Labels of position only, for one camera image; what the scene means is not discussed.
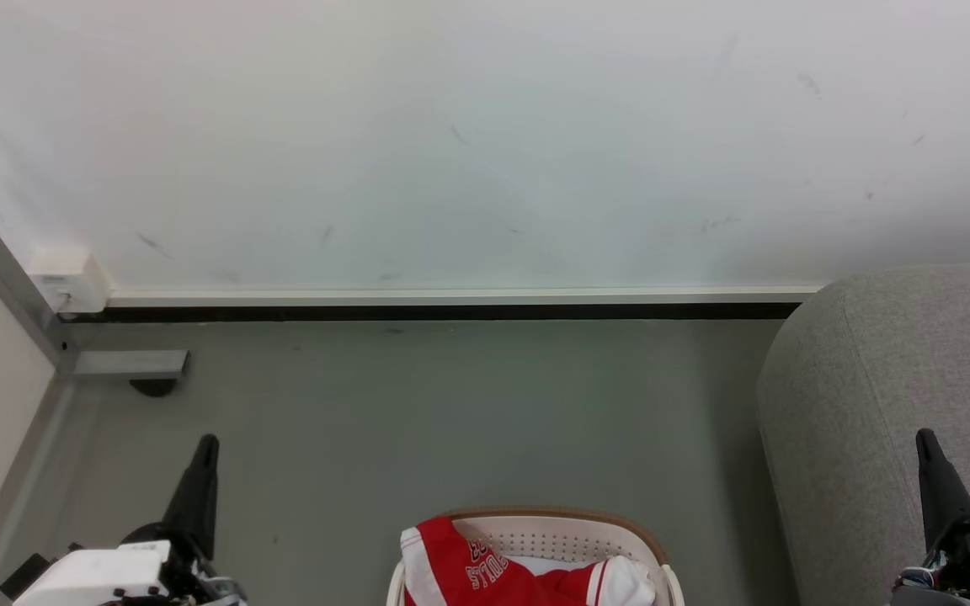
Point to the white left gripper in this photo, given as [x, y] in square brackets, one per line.
[93, 576]

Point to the red jersey with white band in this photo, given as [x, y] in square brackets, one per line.
[460, 572]

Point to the grey fabric sofa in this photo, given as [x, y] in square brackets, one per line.
[889, 396]

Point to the black round foot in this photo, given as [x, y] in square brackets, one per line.
[153, 387]

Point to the white and black baseboard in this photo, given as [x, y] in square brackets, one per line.
[451, 305]

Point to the white laundry basket brown rim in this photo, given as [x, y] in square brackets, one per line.
[569, 534]

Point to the grey metal foot bracket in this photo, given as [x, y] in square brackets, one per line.
[131, 363]

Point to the grey metal frame rail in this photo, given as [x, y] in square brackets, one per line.
[18, 497]

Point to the white wall box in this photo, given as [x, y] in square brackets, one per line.
[72, 273]

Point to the grey metal frame post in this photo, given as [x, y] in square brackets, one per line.
[5, 278]

